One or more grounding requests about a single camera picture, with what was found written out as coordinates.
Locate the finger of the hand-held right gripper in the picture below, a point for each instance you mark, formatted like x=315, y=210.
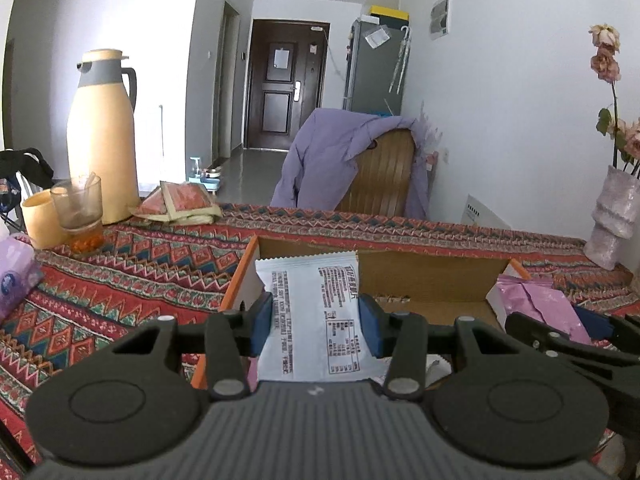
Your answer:
x=595, y=322
x=550, y=340

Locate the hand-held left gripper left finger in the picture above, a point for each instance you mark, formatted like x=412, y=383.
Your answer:
x=262, y=324

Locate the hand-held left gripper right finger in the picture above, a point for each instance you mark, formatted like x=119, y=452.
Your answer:
x=371, y=326

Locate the plain pink snack packet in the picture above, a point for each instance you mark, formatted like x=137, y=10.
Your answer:
x=535, y=302

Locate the white printed snack packet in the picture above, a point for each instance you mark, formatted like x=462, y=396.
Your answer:
x=315, y=310

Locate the red orange cardboard box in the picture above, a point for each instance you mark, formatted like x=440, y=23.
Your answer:
x=435, y=280

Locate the pale textured vase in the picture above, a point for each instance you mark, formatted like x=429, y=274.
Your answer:
x=612, y=220

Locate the white flat panel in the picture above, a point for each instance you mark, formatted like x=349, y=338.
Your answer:
x=482, y=212

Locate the red sachets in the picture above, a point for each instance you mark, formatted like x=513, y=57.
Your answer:
x=182, y=200

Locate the wooden chair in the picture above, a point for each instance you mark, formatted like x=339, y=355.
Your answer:
x=380, y=175

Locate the purple jacket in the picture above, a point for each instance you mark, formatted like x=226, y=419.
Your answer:
x=320, y=160

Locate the glass cup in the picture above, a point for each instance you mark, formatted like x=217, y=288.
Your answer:
x=80, y=210

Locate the yellow thermos jug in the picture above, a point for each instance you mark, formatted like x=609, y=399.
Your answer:
x=102, y=150

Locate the dark brown door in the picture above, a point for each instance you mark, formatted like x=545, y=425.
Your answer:
x=285, y=85

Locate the yellow cup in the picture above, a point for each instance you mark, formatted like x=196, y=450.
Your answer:
x=40, y=220

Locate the grey fridge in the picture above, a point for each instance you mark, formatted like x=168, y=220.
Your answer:
x=372, y=75

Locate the purple tissue pack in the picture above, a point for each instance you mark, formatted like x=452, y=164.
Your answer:
x=15, y=280

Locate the white umbrellas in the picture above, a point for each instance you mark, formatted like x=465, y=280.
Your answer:
x=400, y=65

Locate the dried pink roses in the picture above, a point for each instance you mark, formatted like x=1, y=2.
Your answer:
x=606, y=60

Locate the black bag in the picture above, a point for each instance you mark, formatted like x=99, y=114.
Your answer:
x=25, y=165

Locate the white paper sheet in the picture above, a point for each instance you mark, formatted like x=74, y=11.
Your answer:
x=377, y=37

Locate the yellow box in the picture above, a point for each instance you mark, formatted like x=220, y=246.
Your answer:
x=387, y=12

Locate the wall poster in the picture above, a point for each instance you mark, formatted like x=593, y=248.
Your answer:
x=440, y=17

